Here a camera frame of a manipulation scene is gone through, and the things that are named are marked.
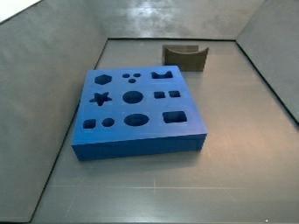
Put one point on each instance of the blue foam shape board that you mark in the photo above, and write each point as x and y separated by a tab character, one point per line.
136	111

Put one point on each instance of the dark grey arch block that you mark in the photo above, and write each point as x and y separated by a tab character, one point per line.
188	57

